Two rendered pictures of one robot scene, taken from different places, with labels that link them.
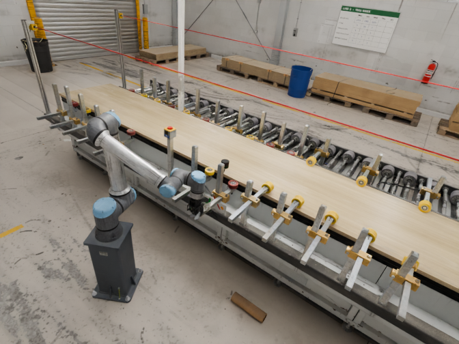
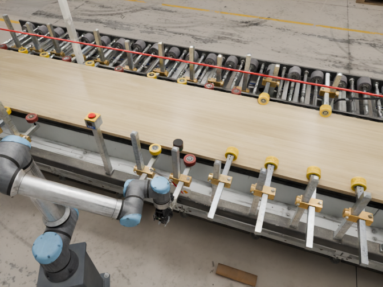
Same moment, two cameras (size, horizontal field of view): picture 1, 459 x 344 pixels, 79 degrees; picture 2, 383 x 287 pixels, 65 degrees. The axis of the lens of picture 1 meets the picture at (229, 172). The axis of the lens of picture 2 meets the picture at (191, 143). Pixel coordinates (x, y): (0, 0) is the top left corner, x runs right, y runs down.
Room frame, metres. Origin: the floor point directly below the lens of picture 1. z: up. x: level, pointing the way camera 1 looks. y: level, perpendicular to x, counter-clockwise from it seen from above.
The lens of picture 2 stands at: (0.55, 0.23, 2.35)
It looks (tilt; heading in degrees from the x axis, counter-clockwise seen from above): 46 degrees down; 347
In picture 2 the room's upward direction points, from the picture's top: straight up
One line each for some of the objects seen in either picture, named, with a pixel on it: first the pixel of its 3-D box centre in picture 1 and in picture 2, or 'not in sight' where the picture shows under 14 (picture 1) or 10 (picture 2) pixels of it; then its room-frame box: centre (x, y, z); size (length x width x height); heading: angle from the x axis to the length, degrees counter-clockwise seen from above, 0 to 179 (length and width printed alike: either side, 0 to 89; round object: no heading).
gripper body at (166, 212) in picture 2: (195, 203); (162, 210); (1.41, 0.20, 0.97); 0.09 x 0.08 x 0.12; 148
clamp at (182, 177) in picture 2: (220, 195); (180, 179); (1.69, 0.04, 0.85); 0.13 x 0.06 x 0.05; 58
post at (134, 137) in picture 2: (194, 172); (139, 159); (1.83, 0.28, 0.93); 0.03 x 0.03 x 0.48; 58
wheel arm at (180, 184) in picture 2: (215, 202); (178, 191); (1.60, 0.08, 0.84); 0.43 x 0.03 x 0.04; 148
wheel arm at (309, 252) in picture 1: (319, 237); (311, 206); (1.26, -0.60, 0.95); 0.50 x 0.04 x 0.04; 148
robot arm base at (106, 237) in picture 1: (108, 227); (59, 262); (1.41, 0.82, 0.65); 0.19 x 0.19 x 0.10
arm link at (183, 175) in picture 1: (180, 177); (137, 190); (1.44, 0.30, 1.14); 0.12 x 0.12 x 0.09; 75
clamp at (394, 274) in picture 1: (404, 278); not in sight; (1.02, -1.01, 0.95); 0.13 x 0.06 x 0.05; 58
